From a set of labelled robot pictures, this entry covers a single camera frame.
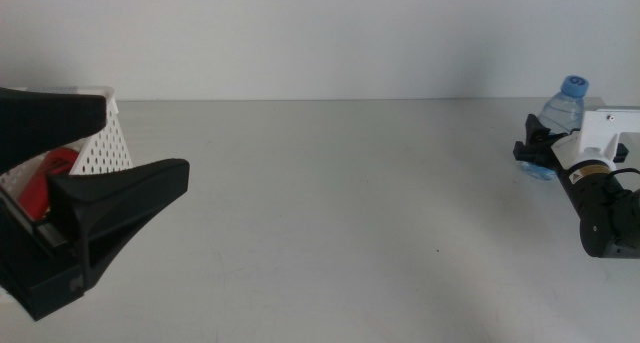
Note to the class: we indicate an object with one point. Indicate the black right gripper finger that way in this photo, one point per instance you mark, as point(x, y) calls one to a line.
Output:
point(532, 157)
point(536, 130)

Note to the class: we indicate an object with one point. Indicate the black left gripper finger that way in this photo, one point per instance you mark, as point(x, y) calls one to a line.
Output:
point(125, 193)
point(50, 118)

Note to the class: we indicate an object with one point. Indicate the white perforated plastic basket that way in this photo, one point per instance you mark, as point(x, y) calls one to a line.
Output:
point(105, 153)

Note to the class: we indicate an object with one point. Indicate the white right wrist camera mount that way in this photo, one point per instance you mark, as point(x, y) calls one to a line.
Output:
point(605, 128)

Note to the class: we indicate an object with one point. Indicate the clear water bottle blue cap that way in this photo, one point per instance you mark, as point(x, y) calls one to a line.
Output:
point(562, 113)

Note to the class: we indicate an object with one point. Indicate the red soda can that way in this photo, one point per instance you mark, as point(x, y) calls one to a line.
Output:
point(35, 193)

